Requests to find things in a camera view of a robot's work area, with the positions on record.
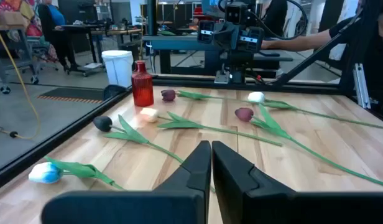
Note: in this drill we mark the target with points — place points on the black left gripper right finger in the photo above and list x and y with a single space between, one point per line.
256 202

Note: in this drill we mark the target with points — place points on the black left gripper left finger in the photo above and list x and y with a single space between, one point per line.
179 205

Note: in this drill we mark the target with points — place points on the white artificial tulip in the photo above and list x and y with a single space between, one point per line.
256 97
45 172

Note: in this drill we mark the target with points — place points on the maroon artificial tulip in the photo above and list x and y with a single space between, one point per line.
168 95
244 114

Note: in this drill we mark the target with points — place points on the peach artificial tulip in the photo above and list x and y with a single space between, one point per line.
149 115

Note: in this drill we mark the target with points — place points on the black artificial tulip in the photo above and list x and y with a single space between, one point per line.
103 123

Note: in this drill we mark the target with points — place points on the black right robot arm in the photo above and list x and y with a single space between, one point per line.
256 45

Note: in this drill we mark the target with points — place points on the person's forearm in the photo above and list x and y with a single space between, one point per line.
303 41

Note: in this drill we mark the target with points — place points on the red ribbed glass vase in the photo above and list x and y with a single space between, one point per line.
142 88

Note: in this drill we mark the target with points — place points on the person's hand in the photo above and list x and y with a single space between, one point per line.
270 45

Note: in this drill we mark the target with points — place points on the dark grey desk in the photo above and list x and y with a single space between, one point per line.
179 43

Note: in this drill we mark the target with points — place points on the background work desk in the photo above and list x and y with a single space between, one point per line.
117 31

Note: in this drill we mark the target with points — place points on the white trash bin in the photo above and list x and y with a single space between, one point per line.
117 70

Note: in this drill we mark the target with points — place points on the dark plastic basket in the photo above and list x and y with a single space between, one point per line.
113 91

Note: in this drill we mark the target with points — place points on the black floor mat striped edge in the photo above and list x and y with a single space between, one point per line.
73 93

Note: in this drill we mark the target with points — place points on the colourful patchwork quilt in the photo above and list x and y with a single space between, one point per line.
11 4

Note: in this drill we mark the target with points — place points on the cardboard box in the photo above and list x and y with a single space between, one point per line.
9 18

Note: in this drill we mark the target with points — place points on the grey rolling cart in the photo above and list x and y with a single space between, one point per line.
8 27

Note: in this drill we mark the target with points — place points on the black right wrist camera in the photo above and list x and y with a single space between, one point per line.
236 17

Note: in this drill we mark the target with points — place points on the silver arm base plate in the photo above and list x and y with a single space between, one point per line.
222 78

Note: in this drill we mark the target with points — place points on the black metal table frame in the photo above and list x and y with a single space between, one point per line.
54 140

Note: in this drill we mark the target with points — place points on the silver aluminium bracket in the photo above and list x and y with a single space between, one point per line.
362 87

